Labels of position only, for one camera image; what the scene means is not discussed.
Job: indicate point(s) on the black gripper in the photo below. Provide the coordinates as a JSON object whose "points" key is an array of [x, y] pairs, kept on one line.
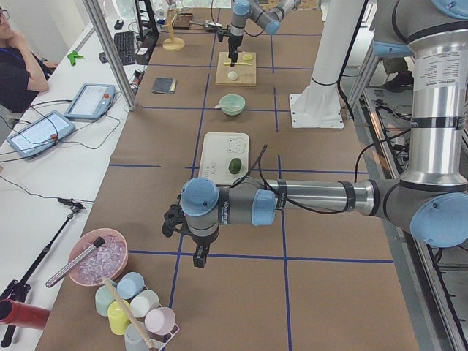
{"points": [[232, 43], [202, 243]]}

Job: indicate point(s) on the white steamed bun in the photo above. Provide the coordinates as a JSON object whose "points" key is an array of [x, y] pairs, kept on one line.
{"points": [[232, 75]]}

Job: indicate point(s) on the white plastic spoon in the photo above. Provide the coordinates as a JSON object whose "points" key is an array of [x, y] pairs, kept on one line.
{"points": [[227, 107]]}

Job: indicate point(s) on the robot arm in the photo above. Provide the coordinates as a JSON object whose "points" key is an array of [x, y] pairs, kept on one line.
{"points": [[428, 200], [242, 11]]}

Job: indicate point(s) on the light green bowl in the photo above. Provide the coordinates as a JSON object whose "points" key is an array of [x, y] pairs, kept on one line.
{"points": [[232, 104]]}

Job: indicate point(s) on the pink bowl with ice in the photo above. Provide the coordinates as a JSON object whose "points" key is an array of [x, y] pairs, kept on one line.
{"points": [[107, 262]]}

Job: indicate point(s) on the metal rod in bowl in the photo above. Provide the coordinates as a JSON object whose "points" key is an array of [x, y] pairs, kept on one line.
{"points": [[92, 247]]}

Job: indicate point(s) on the yellow plastic knife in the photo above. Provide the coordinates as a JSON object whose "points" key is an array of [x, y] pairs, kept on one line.
{"points": [[243, 63]]}

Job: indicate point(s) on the lower lemon slice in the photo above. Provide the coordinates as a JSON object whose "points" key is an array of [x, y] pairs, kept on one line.
{"points": [[248, 56]]}

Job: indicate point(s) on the wooden cutting board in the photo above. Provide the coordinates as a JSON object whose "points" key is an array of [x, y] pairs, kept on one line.
{"points": [[247, 75]]}

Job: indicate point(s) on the metal scoop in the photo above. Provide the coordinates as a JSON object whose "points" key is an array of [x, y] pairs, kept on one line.
{"points": [[208, 25]]}

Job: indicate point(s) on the dark wooden tray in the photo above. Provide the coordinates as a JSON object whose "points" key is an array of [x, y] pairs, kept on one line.
{"points": [[183, 21]]}

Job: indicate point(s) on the wooden mug tree stand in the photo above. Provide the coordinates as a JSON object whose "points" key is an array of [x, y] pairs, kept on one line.
{"points": [[173, 43]]}

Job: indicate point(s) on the white cup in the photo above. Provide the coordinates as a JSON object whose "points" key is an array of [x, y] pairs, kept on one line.
{"points": [[143, 303]]}

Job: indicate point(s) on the pink cup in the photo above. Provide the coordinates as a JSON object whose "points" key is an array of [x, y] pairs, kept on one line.
{"points": [[160, 321]]}

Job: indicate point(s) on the blue cup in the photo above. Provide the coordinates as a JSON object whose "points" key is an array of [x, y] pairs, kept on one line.
{"points": [[130, 285]]}

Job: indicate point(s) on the white bear serving tray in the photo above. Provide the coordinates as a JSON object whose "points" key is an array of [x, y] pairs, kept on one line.
{"points": [[219, 148]]}

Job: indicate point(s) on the green avocado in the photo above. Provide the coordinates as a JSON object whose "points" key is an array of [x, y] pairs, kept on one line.
{"points": [[235, 166]]}

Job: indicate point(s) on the yellow cup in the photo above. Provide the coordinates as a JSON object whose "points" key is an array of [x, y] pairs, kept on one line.
{"points": [[118, 320]]}

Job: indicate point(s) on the mint green cup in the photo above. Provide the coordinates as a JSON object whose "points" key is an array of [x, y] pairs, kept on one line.
{"points": [[102, 299]]}

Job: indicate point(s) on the grey cup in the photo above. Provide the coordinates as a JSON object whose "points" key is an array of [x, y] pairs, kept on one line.
{"points": [[133, 340]]}

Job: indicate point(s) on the black keyboard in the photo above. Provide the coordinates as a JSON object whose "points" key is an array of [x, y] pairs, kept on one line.
{"points": [[125, 46]]}

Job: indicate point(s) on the far teach pendant tablet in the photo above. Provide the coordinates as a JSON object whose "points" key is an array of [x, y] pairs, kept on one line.
{"points": [[91, 102]]}

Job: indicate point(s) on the teach pendant tablet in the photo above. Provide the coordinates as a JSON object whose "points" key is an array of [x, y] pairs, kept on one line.
{"points": [[41, 134], [91, 102]]}

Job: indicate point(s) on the green clamp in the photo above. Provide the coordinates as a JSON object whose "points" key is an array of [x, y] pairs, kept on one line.
{"points": [[73, 57]]}

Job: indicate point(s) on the black tripod stick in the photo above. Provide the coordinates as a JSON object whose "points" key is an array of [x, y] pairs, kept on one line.
{"points": [[17, 290]]}

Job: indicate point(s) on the red cylinder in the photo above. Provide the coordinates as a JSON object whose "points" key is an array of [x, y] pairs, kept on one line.
{"points": [[23, 315]]}

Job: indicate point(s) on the near teach pendant tablet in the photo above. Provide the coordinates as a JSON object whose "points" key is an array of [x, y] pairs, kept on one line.
{"points": [[41, 134]]}

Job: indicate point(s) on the seated person in black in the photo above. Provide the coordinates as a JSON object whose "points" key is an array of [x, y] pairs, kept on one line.
{"points": [[23, 74]]}

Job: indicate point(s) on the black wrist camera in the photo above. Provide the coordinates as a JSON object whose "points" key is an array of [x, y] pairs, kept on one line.
{"points": [[174, 221], [223, 32]]}

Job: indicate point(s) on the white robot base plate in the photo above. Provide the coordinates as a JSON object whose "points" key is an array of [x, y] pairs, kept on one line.
{"points": [[316, 111]]}

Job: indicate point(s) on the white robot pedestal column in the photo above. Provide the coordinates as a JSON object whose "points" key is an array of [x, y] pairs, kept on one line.
{"points": [[343, 18]]}

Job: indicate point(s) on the aluminium frame post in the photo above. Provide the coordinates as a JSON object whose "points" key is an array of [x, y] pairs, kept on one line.
{"points": [[105, 38]]}

